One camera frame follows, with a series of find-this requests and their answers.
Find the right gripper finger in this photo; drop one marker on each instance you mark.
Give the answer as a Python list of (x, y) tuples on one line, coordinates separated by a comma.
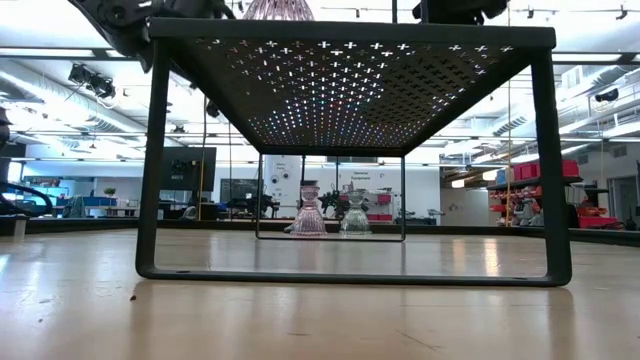
[(427, 10)]

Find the black ceiling spotlights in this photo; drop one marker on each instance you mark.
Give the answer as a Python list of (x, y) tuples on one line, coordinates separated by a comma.
[(95, 82)]

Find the storage rack with red bins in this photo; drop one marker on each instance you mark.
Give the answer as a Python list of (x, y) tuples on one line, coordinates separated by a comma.
[(520, 172)]

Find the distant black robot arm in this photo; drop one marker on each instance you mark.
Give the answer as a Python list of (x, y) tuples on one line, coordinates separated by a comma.
[(250, 205)]

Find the small distant potted plant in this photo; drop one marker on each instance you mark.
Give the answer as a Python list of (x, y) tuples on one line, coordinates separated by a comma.
[(110, 192)]

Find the white display panel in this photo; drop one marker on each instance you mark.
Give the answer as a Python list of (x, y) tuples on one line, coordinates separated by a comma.
[(280, 175)]

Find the distant red storage bins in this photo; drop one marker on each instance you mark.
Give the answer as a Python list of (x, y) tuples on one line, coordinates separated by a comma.
[(384, 198)]

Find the pink ribbed glass candle holder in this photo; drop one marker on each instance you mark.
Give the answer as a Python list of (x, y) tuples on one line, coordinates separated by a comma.
[(309, 220), (278, 10)]

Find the black perforated metal shelf riser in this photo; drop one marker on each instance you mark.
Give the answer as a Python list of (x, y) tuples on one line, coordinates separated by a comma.
[(350, 30)]

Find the black aluminium table frame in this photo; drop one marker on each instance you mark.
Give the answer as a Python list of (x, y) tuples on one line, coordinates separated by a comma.
[(75, 226)]

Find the black wall monitor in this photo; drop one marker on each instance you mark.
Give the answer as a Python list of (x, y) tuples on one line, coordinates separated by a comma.
[(192, 167)]

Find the white post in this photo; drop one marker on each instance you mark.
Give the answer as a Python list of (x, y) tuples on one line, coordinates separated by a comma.
[(20, 230)]

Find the black ceiling camera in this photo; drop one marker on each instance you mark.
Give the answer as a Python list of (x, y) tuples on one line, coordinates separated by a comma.
[(606, 95)]

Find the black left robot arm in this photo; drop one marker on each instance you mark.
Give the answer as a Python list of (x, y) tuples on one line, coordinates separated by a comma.
[(115, 25)]

